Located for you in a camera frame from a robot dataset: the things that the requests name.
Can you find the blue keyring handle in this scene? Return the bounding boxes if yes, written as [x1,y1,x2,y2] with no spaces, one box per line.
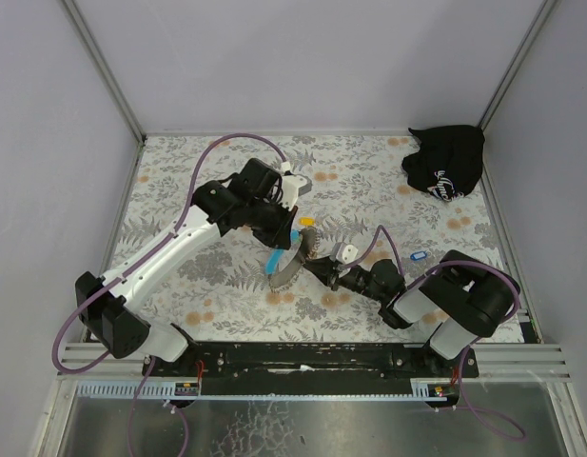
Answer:
[264,229,301,275]

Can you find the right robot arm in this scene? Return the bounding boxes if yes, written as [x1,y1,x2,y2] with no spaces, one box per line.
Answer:
[304,249,520,360]

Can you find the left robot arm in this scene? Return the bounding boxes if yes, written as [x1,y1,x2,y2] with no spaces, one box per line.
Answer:
[75,159,312,362]

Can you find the yellow key tag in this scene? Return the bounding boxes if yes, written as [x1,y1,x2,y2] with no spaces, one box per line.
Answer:
[299,217,315,227]

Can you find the blue key tag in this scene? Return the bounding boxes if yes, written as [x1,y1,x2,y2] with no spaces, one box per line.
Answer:
[410,250,429,262]

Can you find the floral table mat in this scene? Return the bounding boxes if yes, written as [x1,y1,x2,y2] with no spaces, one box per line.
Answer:
[112,135,502,342]

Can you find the black cloth bag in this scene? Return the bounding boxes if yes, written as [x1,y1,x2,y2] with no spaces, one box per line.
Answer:
[401,125,485,202]

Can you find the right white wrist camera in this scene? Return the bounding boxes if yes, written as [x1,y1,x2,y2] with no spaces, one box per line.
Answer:
[330,242,359,265]

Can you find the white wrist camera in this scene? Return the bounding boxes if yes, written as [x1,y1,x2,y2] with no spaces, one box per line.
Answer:
[330,242,359,265]
[280,161,312,210]

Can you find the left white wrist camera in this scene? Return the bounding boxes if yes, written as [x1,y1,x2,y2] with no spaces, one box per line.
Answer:
[280,161,312,210]

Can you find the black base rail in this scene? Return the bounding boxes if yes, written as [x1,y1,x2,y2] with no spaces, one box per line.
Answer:
[143,342,479,395]

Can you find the white cable duct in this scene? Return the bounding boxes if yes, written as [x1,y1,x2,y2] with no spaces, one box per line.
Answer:
[76,381,447,406]

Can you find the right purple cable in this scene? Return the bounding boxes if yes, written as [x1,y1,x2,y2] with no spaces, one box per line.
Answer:
[352,224,530,442]

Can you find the left aluminium frame post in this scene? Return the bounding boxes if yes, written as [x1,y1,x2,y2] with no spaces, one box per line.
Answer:
[58,0,147,145]

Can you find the aluminium frame post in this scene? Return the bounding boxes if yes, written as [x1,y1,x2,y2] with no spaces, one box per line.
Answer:
[58,0,147,145]
[477,0,560,130]

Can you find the right aluminium frame post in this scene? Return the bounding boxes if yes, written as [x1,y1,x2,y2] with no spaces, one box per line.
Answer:
[477,0,560,130]

